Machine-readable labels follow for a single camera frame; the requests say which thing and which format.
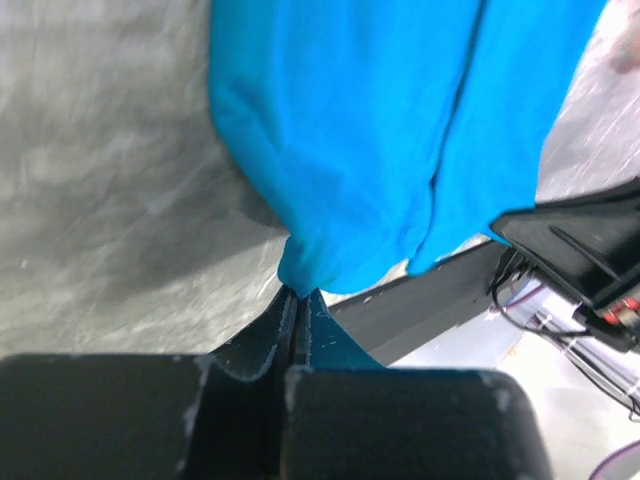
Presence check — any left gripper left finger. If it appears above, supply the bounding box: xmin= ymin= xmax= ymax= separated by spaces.
xmin=211 ymin=287 xmax=298 ymax=382

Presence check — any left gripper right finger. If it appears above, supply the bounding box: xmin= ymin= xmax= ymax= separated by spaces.
xmin=296 ymin=290 xmax=384 ymax=370

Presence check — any blue t shirt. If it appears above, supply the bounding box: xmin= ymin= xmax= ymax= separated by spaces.
xmin=209 ymin=1 xmax=605 ymax=297

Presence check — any black base beam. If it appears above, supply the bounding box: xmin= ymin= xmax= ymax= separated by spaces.
xmin=329 ymin=179 xmax=640 ymax=369

